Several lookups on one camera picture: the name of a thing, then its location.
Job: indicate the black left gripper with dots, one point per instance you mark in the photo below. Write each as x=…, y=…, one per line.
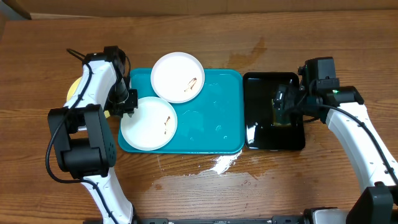
x=129, y=108

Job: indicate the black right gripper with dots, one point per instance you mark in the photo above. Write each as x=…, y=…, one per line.
x=290, y=96

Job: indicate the green yellow sponge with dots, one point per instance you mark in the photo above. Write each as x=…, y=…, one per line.
x=279, y=116

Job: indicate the yellow plate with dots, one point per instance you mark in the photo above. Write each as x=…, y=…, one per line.
x=72, y=90

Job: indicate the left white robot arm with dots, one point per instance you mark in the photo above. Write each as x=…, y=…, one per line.
x=82, y=149

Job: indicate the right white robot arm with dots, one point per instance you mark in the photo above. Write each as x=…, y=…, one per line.
x=343, y=110

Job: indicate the black water tray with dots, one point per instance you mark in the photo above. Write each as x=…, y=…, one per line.
x=259, y=88

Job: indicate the teal plastic tray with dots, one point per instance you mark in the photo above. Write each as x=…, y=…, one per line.
x=212, y=122

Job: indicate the white plate near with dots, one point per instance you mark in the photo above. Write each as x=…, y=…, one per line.
x=151, y=127

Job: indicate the white plate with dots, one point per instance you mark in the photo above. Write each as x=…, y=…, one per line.
x=177, y=77
x=151, y=127

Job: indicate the white plate far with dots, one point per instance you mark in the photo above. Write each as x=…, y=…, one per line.
x=177, y=77

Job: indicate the cardboard backdrop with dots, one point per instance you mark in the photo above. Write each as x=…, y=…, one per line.
x=121, y=8

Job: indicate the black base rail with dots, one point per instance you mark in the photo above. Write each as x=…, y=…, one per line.
x=248, y=220

